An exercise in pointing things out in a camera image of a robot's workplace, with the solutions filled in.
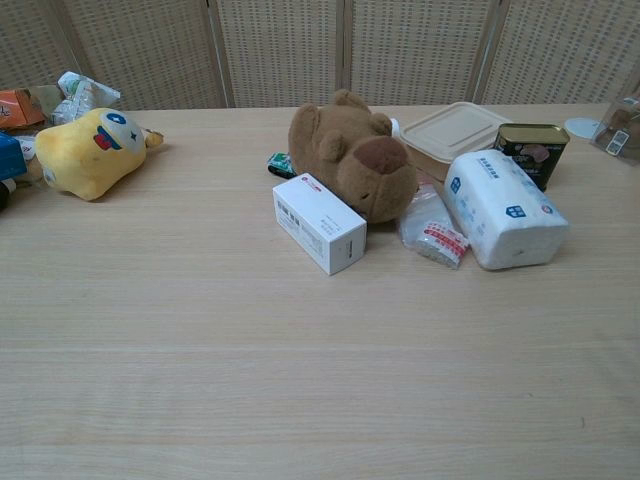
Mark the white soft tissue pack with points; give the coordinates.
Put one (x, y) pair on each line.
(500, 210)

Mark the white rectangular cardboard box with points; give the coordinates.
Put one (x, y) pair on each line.
(315, 220)

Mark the small green packet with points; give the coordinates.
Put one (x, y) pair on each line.
(280, 164)

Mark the brown capybara plush toy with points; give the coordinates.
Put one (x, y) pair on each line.
(350, 150)

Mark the clear zip bag red label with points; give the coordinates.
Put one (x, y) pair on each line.
(435, 230)

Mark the beige lidded food container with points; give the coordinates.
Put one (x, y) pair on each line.
(450, 132)

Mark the woven folding screen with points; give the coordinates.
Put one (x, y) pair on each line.
(320, 50)

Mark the dark luncheon meat can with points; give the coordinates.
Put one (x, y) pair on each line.
(532, 147)

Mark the yellow plush toy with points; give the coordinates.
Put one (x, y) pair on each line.
(90, 155)

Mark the crumpled white green plastic bag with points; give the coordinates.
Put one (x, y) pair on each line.
(75, 97)

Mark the white round disc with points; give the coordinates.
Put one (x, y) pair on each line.
(582, 126)

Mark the clear plastic box brown toy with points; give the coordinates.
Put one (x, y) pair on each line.
(620, 130)

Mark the blue white box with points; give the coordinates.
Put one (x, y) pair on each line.
(9, 160)

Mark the orange snack bag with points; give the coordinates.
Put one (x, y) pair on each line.
(17, 107)

